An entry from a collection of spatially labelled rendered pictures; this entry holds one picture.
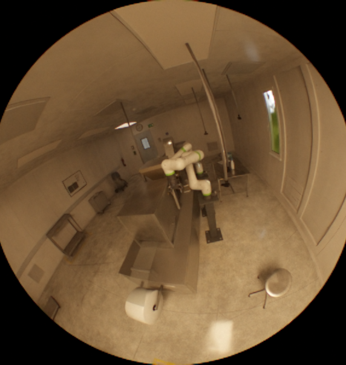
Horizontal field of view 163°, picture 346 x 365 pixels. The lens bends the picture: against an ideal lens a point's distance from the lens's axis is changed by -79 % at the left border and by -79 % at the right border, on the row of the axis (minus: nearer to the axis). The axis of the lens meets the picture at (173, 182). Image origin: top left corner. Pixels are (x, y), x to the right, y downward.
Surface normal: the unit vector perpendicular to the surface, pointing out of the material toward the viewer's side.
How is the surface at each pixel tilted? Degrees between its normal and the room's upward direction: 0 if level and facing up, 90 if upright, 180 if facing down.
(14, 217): 90
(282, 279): 2
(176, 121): 90
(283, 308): 0
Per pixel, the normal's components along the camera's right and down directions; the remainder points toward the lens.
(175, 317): -0.30, -0.85
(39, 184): 0.94, -0.18
